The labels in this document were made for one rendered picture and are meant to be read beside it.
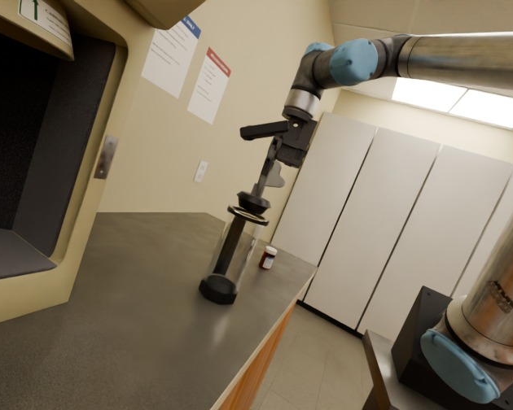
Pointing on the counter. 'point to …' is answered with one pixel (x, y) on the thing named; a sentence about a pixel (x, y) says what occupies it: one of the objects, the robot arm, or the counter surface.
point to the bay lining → (37, 131)
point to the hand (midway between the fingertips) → (258, 189)
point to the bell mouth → (32, 24)
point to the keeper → (106, 157)
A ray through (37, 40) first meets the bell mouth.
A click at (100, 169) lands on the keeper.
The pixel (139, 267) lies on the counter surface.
